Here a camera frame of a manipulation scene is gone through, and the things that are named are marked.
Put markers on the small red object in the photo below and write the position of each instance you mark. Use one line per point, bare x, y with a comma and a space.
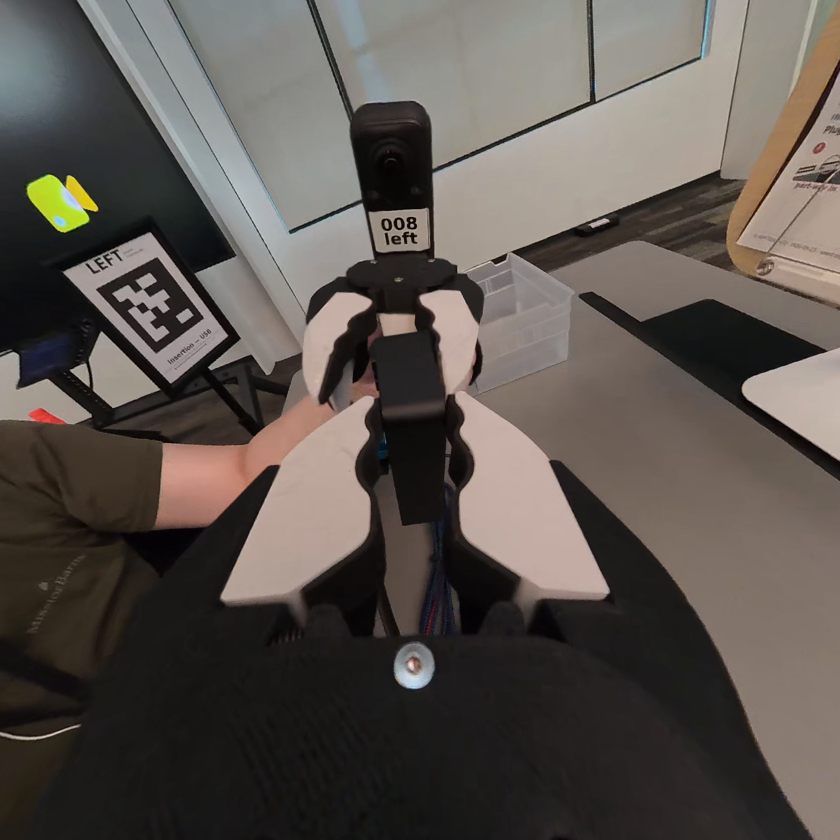
46, 415

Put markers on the clear plastic storage box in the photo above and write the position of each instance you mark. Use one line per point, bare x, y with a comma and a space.
525, 321

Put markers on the printed instruction sheet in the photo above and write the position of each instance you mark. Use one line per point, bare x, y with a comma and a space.
800, 197

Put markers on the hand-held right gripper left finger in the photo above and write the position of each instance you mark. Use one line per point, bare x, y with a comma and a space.
308, 512

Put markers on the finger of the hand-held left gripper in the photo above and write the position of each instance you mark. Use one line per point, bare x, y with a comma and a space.
321, 341
456, 341

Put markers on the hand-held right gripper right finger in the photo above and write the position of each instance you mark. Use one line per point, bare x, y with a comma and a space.
525, 518

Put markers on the small blue screen device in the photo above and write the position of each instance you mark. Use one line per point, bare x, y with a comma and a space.
49, 351

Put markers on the person's left forearm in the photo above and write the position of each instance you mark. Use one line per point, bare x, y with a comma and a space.
229, 472

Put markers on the black usb hub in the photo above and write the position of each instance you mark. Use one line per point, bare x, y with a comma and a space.
410, 380

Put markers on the flat black floor device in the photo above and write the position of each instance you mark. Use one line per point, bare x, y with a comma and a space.
597, 226

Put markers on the framed black white marker sign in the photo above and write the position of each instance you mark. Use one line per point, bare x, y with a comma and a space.
151, 302

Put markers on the black metal stand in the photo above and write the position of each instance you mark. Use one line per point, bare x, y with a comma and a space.
226, 397

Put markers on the white board stand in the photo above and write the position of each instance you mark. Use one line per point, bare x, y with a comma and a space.
800, 400

